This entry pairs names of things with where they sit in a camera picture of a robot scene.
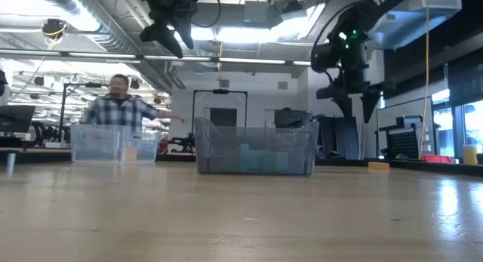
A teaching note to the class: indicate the gray ceiling unit box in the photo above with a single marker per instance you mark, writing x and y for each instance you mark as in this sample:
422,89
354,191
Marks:
256,13

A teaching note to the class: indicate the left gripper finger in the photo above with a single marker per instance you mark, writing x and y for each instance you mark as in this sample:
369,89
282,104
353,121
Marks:
186,28
162,35

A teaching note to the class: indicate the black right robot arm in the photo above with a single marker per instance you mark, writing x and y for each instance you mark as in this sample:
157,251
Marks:
362,13

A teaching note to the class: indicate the yellow container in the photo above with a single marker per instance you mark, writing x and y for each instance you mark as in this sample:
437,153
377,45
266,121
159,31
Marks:
470,155

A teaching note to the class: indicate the black ceiling dome camera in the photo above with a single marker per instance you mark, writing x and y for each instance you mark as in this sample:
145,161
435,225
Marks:
54,28

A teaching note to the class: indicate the person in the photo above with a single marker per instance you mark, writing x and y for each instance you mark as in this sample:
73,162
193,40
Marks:
120,111

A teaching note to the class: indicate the black gantry frame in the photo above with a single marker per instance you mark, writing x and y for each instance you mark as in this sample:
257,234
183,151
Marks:
61,111
246,107

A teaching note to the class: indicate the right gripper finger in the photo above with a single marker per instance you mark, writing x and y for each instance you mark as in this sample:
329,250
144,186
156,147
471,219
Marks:
345,101
370,103

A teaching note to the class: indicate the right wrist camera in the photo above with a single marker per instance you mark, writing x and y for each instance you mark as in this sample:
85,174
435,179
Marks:
324,58

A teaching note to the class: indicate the gray translucent plastic bin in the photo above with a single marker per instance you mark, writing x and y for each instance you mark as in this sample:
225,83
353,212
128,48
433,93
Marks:
219,148

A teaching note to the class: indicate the background black robot arm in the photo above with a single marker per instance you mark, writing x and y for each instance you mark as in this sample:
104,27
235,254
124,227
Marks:
181,143

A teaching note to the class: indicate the clear plastic bin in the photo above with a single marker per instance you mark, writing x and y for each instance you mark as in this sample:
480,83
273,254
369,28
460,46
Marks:
98,145

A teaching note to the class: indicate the red box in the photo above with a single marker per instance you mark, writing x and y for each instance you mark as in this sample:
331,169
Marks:
435,158

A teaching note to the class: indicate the black computer monitor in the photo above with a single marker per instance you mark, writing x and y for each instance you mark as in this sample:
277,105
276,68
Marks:
15,118

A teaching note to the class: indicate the black pegboard cart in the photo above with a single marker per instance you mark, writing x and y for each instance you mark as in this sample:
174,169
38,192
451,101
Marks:
403,141

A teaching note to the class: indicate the orange cube block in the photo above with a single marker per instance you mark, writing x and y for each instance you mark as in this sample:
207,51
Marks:
130,154

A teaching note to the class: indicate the black cabinet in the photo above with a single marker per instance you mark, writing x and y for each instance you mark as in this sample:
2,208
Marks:
341,137

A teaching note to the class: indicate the white partition board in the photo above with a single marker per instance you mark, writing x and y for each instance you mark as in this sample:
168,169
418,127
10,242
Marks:
403,109

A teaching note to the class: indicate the gray wall speaker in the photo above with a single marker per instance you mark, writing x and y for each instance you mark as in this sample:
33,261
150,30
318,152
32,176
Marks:
282,85
223,83

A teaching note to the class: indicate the orange rectangular block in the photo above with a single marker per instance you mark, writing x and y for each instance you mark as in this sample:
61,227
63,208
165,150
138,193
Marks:
378,166

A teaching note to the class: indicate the long ceiling light bar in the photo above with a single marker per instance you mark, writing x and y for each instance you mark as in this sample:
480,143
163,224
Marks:
245,60

